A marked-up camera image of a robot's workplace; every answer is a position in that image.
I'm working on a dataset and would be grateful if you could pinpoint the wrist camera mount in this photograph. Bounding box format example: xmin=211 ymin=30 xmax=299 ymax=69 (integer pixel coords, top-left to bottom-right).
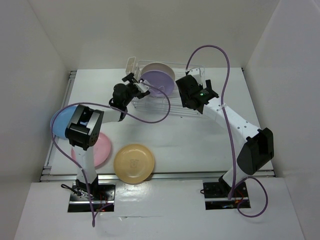
xmin=185 ymin=67 xmax=205 ymax=86
xmin=135 ymin=82 xmax=149 ymax=95

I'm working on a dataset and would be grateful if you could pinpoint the orange plate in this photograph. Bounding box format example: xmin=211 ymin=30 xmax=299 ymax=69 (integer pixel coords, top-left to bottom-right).
xmin=113 ymin=144 xmax=155 ymax=185

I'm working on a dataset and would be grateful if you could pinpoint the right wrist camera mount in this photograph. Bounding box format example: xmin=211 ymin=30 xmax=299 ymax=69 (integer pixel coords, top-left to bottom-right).
xmin=185 ymin=67 xmax=205 ymax=86

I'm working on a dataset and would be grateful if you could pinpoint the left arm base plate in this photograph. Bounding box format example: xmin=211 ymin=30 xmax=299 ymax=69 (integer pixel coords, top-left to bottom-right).
xmin=61 ymin=183 xmax=116 ymax=213

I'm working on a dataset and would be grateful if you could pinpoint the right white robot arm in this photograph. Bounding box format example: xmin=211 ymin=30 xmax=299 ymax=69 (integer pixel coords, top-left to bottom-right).
xmin=175 ymin=75 xmax=274 ymax=197

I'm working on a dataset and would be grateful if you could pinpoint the white wire dish rack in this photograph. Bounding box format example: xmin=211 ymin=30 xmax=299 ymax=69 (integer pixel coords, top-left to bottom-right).
xmin=131 ymin=60 xmax=200 ymax=117

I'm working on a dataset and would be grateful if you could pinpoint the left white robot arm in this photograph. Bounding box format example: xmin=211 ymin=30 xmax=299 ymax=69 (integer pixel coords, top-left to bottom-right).
xmin=65 ymin=73 xmax=150 ymax=200

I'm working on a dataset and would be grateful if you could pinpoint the cream plate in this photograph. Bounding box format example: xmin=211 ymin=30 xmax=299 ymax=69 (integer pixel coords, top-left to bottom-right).
xmin=141 ymin=62 xmax=176 ymax=80

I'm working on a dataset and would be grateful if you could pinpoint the blue plate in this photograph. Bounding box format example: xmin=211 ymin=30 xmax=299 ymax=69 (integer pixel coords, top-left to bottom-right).
xmin=50 ymin=105 xmax=77 ymax=140

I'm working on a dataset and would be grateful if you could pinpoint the white cutlery holder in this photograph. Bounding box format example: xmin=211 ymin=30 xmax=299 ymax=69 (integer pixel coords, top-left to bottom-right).
xmin=125 ymin=56 xmax=140 ymax=79

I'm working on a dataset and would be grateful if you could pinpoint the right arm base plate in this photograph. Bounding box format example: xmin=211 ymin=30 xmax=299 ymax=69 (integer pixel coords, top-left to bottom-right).
xmin=200 ymin=182 xmax=251 ymax=210

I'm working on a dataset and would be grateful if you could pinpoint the purple plate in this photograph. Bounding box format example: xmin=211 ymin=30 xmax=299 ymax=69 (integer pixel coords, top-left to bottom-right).
xmin=140 ymin=70 xmax=175 ymax=98

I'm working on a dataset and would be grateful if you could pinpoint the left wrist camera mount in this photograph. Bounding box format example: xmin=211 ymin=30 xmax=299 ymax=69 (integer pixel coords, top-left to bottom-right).
xmin=135 ymin=82 xmax=149 ymax=95

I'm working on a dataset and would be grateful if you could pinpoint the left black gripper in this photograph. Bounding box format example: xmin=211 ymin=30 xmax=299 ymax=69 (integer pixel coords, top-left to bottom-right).
xmin=122 ymin=72 xmax=144 ymax=107

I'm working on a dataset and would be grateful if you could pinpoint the pink plate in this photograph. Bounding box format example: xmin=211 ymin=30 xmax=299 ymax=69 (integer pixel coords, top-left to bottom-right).
xmin=84 ymin=132 xmax=112 ymax=170

